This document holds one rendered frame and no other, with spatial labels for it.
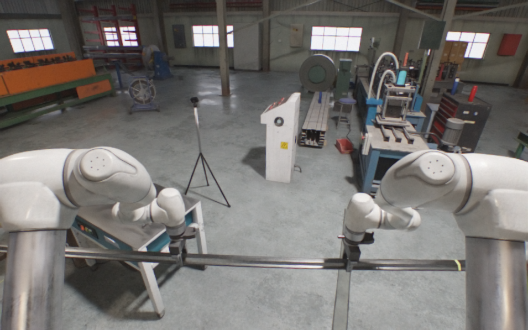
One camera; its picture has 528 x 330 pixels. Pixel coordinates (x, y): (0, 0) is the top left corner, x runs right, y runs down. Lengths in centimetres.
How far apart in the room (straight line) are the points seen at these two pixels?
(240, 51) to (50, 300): 1267
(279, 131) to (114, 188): 279
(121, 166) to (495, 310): 78
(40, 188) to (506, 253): 92
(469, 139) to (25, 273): 507
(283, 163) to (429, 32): 402
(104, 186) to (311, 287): 201
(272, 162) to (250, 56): 981
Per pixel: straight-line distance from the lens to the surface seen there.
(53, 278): 70
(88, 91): 870
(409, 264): 147
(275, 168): 349
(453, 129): 387
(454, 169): 59
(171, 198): 112
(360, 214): 112
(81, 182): 61
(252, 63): 1290
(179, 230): 122
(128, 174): 61
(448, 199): 63
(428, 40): 620
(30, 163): 69
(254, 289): 233
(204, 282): 242
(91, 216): 215
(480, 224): 66
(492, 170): 66
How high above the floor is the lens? 189
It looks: 28 degrees down
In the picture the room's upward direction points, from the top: 1 degrees clockwise
